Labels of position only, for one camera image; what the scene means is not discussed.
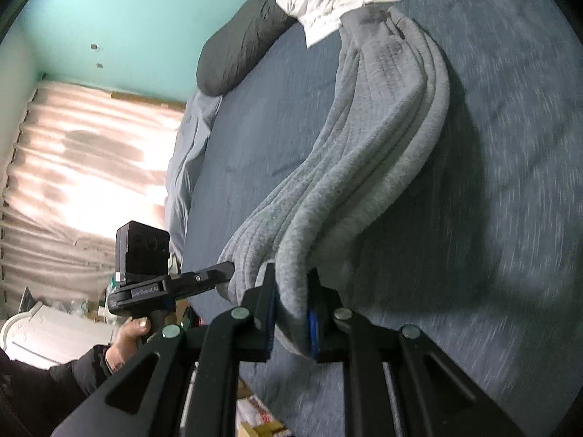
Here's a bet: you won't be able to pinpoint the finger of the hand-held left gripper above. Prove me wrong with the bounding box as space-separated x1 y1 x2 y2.
195 261 236 294

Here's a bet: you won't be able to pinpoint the dark grey long pillow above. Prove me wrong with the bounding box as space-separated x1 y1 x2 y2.
196 0 379 97

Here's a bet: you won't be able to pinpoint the grey fleece pants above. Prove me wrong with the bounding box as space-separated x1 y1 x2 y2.
219 7 451 360

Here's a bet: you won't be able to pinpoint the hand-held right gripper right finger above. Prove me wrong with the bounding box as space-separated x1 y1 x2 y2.
305 268 524 437

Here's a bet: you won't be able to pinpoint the wooden window frame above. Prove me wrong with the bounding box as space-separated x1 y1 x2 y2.
110 92 188 109

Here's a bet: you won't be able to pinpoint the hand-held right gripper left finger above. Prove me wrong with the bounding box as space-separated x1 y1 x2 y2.
52 261 277 437

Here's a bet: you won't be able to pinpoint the person's left hand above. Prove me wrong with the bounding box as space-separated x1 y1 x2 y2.
104 316 153 376

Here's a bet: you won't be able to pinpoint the light grey blanket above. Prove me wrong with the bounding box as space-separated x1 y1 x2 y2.
164 88 224 260

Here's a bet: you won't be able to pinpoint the person's left forearm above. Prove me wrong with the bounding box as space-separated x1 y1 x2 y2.
0 343 119 437

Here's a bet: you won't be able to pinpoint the blue patterned bedspread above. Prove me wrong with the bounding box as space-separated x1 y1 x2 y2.
180 0 583 437

